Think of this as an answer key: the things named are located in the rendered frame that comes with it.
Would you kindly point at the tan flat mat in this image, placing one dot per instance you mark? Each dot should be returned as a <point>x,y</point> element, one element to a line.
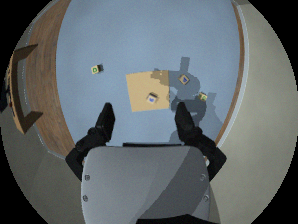
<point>142,83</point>

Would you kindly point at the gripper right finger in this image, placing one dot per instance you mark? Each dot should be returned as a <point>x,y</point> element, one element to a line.
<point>192,136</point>

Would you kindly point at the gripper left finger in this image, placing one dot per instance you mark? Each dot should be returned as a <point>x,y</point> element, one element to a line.
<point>97,136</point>

